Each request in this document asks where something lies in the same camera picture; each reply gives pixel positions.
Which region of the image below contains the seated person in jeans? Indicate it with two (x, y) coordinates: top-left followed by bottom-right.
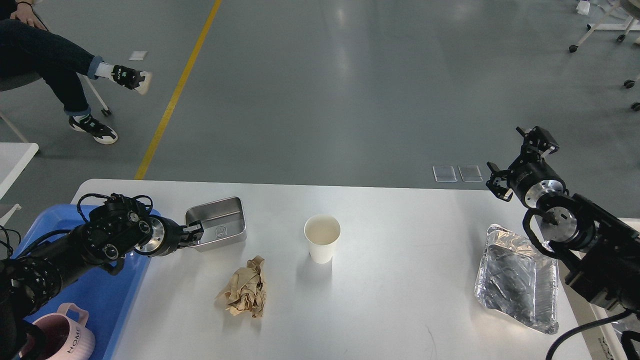
(0, 0), (153, 145)

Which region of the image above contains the white paper cup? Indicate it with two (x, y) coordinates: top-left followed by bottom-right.
(303, 214), (342, 264)

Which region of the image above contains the grey wheeled chair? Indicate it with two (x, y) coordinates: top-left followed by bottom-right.
(0, 72), (113, 143)

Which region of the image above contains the pink ribbed mug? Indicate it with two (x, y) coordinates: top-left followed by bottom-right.
(33, 302), (96, 360)

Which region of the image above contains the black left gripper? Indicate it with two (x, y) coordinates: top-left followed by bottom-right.
(135, 216), (204, 257)

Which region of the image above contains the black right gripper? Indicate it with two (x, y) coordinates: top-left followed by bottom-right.
(486, 126), (566, 208)

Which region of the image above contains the clear floor plate right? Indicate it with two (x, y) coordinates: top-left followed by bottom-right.
(457, 165), (483, 183)

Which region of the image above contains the blue plastic tray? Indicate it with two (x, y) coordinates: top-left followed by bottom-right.
(14, 203), (150, 360)

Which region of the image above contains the stainless steel rectangular tray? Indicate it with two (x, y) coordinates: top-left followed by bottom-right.
(185, 196), (247, 252)

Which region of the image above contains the white plastic bin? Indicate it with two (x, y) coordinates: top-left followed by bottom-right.
(565, 217), (640, 360)

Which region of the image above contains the clear floor plate left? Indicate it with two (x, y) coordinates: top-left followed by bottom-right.
(432, 165), (458, 183)

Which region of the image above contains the crumpled brown paper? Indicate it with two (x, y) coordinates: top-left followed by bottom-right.
(215, 255), (267, 318)

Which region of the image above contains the aluminium foil tray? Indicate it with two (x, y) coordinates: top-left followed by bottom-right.
(474, 224), (559, 335)

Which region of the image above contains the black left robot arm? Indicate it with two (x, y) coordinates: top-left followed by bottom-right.
(0, 193), (204, 360)

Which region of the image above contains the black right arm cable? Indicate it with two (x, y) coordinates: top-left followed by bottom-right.
(545, 309), (633, 360)

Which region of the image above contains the white wheeled furniture frame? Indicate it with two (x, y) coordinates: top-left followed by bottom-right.
(568, 0), (640, 112)

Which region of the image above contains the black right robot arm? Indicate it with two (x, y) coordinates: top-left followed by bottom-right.
(486, 126), (640, 360)

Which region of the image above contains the clear floor plate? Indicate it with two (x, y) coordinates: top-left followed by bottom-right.
(457, 165), (483, 183)
(432, 165), (458, 183)

